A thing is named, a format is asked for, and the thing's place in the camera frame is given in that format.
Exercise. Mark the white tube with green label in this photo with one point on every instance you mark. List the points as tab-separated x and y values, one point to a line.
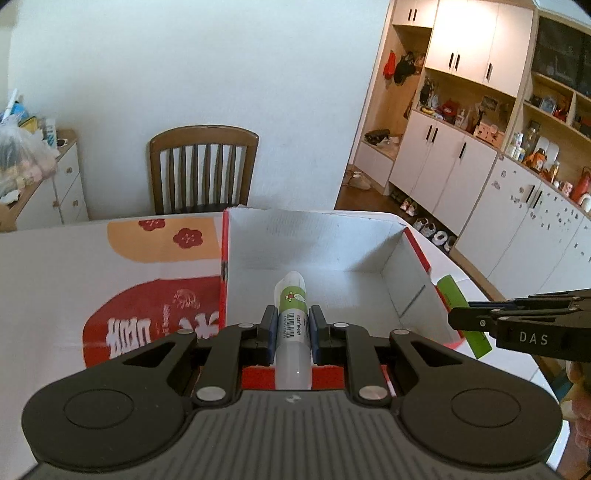
291	323

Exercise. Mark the person's right hand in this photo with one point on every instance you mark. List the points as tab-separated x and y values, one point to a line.
579	397

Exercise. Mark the white drawer cabinet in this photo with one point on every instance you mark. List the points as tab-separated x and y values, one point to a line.
69	184

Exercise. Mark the red cardboard box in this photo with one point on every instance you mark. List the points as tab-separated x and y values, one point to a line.
323	244

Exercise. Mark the brown cardboard box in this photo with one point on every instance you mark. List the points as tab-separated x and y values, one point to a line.
5	219

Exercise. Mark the black bag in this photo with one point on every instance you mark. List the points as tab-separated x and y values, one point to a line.
377	136

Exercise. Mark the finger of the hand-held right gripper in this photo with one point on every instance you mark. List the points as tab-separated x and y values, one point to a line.
489	304
466	319

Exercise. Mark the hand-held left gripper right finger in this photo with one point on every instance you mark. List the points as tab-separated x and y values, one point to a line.
318	337

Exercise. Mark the beige slipper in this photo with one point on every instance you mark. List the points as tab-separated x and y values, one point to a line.
348	177
362	183

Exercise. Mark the blue and white tube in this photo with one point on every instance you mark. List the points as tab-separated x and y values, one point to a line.
50	131

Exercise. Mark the brown wooden chair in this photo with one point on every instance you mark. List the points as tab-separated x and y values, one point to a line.
203	136

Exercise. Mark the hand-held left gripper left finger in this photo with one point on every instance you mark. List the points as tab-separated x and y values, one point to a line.
268	337

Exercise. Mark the white and wood wall cabinet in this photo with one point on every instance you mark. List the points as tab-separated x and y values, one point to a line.
461	32

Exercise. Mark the red thermos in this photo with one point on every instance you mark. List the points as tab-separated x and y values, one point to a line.
582	184

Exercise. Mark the pair of white shoes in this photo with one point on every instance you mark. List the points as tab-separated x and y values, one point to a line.
444	240
408	206
427	226

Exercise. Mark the red cap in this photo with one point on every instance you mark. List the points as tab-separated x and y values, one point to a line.
390	64

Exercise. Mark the clear plastic bag of goods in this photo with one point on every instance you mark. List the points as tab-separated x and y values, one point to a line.
23	157

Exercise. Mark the green small toy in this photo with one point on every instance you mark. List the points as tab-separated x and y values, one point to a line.
451	295

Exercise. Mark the white mug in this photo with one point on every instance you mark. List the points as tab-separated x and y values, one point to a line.
566	187

